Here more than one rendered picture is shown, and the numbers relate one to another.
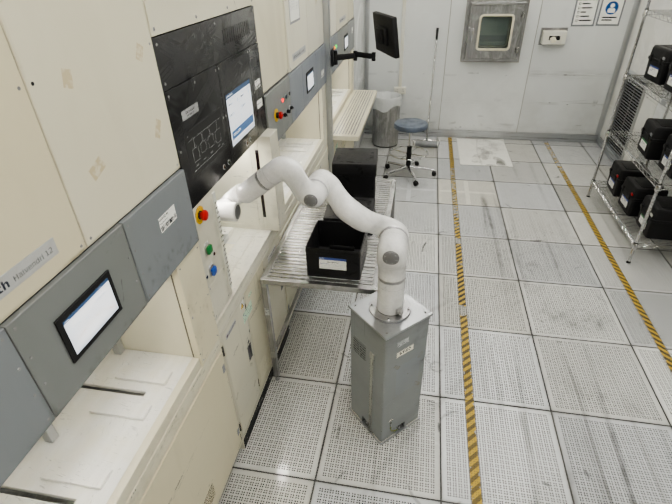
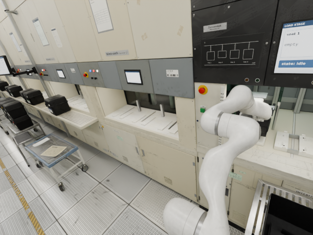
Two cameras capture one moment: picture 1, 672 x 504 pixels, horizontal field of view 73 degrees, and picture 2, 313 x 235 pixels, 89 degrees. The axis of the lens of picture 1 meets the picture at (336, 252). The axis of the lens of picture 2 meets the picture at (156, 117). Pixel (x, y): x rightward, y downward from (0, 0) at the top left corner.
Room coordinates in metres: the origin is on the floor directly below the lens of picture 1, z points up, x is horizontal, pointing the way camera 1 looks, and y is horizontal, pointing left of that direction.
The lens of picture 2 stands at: (1.70, -0.53, 1.73)
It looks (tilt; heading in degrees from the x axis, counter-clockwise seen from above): 28 degrees down; 121
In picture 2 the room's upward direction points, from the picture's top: 10 degrees counter-clockwise
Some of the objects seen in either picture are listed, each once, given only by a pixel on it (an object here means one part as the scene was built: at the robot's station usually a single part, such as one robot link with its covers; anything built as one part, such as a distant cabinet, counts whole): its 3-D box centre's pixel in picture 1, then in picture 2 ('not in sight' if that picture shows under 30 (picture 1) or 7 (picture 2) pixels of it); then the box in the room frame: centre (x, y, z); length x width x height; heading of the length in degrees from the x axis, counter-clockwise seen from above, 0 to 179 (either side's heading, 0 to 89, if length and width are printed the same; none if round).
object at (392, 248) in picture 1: (392, 258); (188, 230); (1.57, -0.23, 1.07); 0.19 x 0.12 x 0.24; 168
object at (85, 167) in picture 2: not in sight; (57, 157); (-0.79, 0.37, 0.24); 0.97 x 0.52 x 0.48; 171
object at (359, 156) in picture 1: (355, 173); not in sight; (2.85, -0.15, 0.89); 0.29 x 0.29 x 0.25; 83
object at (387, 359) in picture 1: (386, 366); not in sight; (1.60, -0.24, 0.38); 0.28 x 0.28 x 0.76; 34
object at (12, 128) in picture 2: not in sight; (26, 131); (-2.44, 0.72, 0.24); 0.94 x 0.53 x 0.48; 168
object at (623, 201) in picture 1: (641, 196); not in sight; (3.49, -2.64, 0.31); 0.30 x 0.28 x 0.26; 169
